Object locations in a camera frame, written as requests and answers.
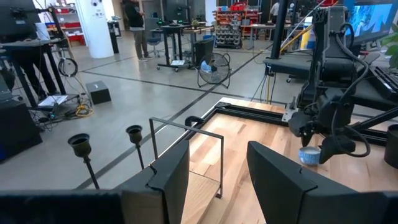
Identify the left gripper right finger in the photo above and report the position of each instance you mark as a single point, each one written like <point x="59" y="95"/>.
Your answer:
<point x="295" y="202"/>

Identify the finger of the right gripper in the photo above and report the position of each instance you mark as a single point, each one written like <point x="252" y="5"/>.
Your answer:
<point x="337" y="146"/>
<point x="301" y="127"/>

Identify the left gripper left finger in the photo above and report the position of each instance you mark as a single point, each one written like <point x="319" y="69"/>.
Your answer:
<point x="149" y="205"/>

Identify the blue patterned candle tin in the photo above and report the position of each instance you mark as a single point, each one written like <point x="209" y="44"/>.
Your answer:
<point x="308" y="157"/>

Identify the short black candlestick holder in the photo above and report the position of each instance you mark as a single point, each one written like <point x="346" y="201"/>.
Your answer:
<point x="134" y="137"/>

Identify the tall black candlestick holder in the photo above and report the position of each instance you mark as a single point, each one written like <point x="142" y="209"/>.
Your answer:
<point x="80" y="149"/>

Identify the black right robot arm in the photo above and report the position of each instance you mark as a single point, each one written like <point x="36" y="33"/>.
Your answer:
<point x="337" y="68"/>

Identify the green potted plant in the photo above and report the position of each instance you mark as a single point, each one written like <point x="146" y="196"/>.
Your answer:
<point x="392" y="146"/>

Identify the black keyboard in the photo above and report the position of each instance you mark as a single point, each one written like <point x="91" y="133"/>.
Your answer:
<point x="387" y="82"/>

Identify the yellow bar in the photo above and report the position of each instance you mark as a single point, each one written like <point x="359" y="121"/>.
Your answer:
<point x="298" y="37"/>

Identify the black table clamp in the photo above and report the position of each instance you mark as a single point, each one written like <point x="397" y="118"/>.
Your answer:
<point x="192" y="119"/>

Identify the black floor fan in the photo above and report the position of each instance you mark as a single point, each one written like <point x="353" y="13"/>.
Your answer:
<point x="206" y="67"/>

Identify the shelving with red bins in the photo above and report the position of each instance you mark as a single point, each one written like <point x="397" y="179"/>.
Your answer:
<point x="230" y="34"/>

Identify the small black box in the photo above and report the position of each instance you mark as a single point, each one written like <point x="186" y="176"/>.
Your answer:
<point x="98" y="93"/>

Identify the black floor box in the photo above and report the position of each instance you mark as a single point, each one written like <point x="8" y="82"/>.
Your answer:
<point x="203" y="51"/>

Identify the white paper sheet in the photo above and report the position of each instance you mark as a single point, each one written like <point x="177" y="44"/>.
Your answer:
<point x="53" y="100"/>

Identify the black computer tower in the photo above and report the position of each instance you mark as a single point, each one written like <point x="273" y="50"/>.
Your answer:
<point x="18" y="130"/>

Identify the black standing table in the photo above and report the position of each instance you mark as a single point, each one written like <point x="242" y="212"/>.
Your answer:
<point x="174" y="28"/>

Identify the office chair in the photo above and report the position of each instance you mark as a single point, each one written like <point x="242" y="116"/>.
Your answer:
<point x="154" y="40"/>

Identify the white round pillar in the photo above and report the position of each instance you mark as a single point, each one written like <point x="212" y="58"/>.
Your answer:
<point x="94" y="31"/>

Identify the person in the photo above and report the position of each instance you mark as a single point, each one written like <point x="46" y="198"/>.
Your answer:
<point x="136" y="18"/>

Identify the black monitor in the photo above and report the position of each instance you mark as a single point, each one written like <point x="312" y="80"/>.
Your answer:
<point x="15" y="15"/>

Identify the wooden shelf with black frame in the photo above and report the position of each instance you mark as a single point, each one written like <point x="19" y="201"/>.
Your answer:
<point x="202" y="193"/>

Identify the black table frame rail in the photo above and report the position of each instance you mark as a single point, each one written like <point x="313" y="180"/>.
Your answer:
<point x="248" y="113"/>

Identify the black rig upright post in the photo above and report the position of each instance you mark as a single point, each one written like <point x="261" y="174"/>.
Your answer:
<point x="280" y="28"/>

